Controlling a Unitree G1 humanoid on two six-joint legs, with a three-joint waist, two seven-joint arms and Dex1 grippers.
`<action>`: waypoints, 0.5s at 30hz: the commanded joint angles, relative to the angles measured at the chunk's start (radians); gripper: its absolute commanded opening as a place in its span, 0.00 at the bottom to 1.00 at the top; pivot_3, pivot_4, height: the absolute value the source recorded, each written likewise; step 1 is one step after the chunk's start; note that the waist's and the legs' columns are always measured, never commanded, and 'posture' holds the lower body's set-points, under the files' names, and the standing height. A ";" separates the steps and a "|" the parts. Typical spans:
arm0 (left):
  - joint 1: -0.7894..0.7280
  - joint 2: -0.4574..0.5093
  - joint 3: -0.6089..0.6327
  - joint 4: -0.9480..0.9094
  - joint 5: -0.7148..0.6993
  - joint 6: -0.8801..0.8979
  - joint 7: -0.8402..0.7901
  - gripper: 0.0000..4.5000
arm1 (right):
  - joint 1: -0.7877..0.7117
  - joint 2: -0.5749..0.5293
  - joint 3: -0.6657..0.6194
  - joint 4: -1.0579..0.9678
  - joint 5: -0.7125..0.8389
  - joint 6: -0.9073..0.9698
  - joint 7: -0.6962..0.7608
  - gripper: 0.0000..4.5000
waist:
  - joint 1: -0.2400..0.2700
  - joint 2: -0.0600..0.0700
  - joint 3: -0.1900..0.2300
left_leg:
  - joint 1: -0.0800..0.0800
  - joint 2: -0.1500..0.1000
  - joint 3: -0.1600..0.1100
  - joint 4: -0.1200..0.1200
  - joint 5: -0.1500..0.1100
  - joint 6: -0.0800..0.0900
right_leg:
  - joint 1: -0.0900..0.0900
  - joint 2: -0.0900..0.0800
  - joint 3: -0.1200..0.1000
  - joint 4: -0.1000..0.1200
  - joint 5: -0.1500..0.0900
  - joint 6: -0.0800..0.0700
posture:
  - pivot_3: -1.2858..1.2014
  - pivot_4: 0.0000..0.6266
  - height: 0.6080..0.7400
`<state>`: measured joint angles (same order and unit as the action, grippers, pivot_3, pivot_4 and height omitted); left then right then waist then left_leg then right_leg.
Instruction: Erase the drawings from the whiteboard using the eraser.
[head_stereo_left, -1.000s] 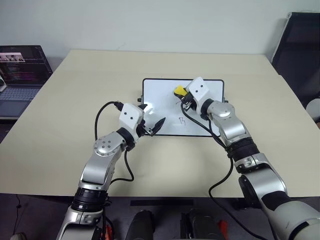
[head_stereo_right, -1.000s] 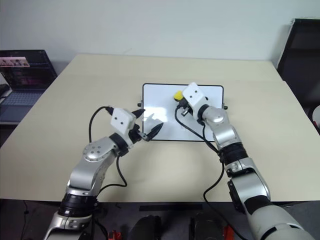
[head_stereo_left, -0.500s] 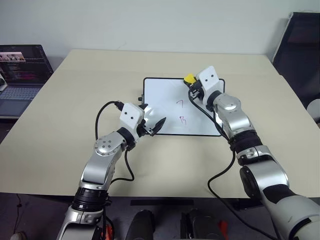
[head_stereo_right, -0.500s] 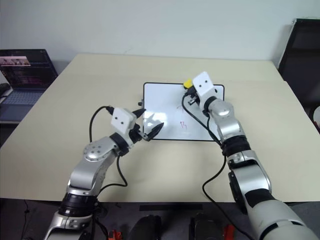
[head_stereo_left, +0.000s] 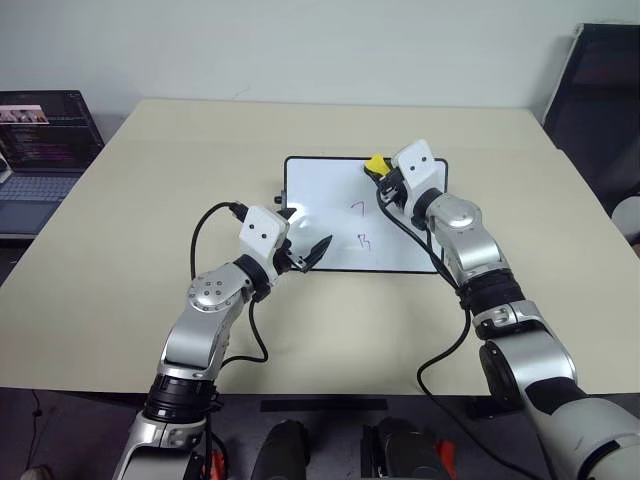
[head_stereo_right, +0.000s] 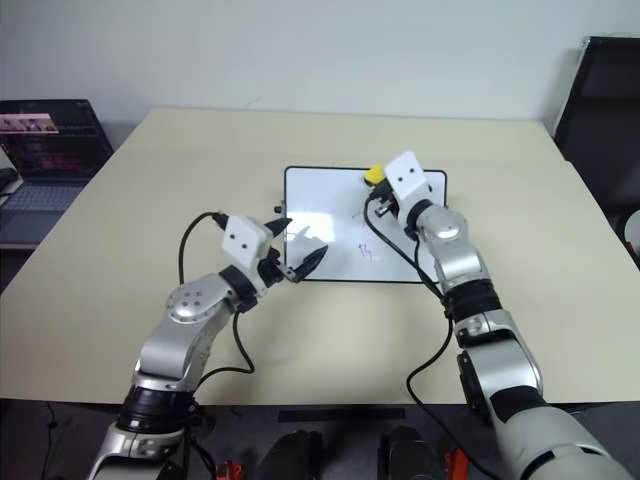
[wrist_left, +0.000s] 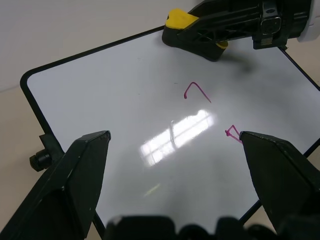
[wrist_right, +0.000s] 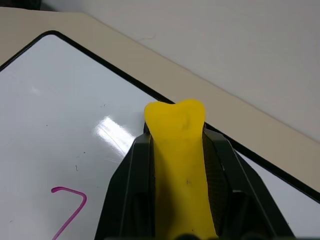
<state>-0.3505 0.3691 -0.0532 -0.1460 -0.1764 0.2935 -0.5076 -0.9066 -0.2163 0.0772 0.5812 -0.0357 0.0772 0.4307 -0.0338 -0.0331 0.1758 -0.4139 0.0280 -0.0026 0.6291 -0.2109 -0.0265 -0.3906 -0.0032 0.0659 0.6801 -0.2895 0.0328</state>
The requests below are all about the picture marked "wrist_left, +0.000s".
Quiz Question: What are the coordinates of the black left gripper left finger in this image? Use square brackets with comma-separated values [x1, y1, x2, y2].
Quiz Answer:
[0, 130, 112, 240]

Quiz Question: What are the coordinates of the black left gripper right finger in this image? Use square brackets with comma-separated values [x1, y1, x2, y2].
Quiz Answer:
[239, 130, 320, 235]

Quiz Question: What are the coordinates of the black whiteboard stand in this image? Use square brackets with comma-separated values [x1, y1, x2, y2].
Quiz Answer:
[38, 133, 320, 240]

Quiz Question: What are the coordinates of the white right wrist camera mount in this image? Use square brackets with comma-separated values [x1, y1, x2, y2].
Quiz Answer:
[296, 0, 320, 43]

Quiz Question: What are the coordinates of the whiteboard with black frame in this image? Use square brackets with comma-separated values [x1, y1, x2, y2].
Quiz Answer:
[19, 23, 320, 240]

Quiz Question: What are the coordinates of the yellow and black eraser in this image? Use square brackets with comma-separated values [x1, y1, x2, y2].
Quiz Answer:
[161, 8, 229, 62]

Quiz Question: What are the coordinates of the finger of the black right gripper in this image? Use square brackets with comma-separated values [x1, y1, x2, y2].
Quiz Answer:
[188, 0, 264, 20]
[176, 6, 263, 49]

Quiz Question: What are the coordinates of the black whiteboard stand knob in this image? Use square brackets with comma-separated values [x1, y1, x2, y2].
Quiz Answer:
[29, 148, 53, 173]

